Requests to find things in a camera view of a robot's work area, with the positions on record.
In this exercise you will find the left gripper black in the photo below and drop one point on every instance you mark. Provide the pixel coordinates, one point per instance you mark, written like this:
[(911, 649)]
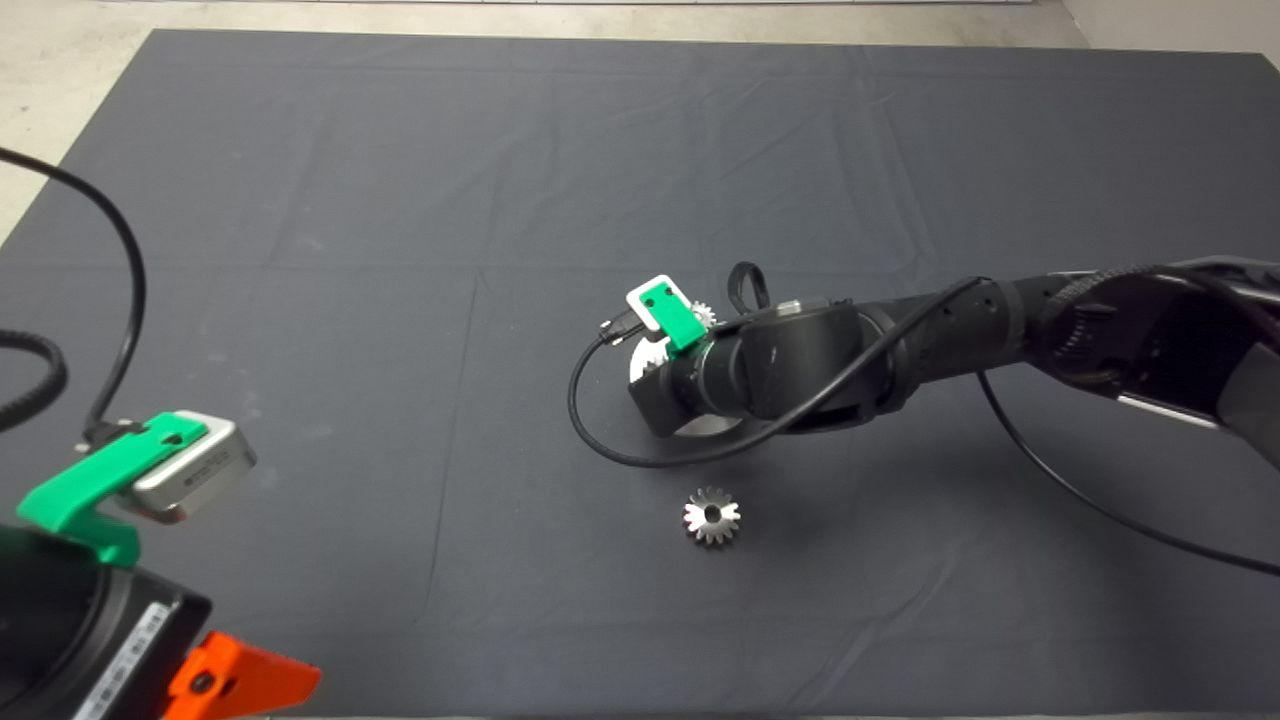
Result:
[(150, 650)]

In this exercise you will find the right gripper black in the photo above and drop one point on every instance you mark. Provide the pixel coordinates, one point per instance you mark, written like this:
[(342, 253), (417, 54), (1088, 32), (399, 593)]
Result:
[(668, 400)]

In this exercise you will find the large steel bevel gear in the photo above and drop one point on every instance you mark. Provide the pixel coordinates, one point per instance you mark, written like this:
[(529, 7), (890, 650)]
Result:
[(695, 520)]

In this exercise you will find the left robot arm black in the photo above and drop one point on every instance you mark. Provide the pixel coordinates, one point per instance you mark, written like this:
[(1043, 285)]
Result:
[(40, 620)]

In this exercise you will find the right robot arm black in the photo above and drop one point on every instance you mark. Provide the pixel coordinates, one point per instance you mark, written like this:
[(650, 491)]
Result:
[(800, 360)]

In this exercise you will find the small steel gear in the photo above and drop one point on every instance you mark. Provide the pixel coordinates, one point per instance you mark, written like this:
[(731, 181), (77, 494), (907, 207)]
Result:
[(706, 318)]

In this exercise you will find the dark grey table cloth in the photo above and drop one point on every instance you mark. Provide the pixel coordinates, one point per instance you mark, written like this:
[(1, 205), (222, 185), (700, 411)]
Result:
[(400, 200)]

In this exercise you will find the right green camera mount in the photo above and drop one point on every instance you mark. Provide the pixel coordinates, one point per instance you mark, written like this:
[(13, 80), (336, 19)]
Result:
[(678, 322)]

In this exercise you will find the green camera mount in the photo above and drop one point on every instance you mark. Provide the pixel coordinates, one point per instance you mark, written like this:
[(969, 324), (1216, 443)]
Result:
[(78, 492), (678, 322)]

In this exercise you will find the right white camera box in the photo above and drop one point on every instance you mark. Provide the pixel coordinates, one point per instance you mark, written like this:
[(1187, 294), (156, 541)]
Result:
[(634, 300)]

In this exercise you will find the left silver camera box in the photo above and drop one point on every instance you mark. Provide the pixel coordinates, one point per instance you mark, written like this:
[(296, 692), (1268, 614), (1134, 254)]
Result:
[(198, 472)]

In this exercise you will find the left green camera mount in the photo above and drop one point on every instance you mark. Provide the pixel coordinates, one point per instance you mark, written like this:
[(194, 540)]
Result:
[(78, 492)]

